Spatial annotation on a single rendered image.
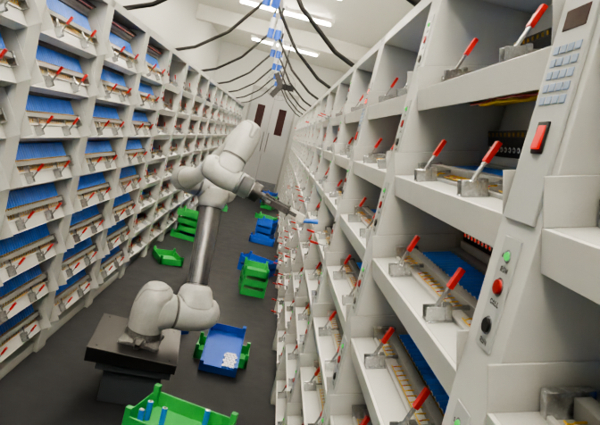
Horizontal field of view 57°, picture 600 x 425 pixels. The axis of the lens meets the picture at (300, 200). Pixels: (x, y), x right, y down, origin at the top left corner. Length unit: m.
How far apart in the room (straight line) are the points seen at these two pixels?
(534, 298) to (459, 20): 0.82
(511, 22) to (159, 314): 1.87
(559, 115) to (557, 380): 0.26
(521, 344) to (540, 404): 0.06
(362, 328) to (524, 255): 0.75
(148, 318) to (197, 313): 0.22
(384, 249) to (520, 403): 0.70
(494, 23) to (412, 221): 0.47
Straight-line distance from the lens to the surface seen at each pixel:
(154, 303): 2.54
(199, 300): 2.61
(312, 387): 1.92
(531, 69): 0.73
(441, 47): 1.28
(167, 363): 2.53
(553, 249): 0.56
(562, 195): 0.58
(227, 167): 2.11
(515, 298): 0.60
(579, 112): 0.59
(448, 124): 1.27
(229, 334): 3.29
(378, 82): 1.96
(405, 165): 1.25
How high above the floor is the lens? 1.31
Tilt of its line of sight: 6 degrees down
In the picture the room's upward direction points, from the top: 14 degrees clockwise
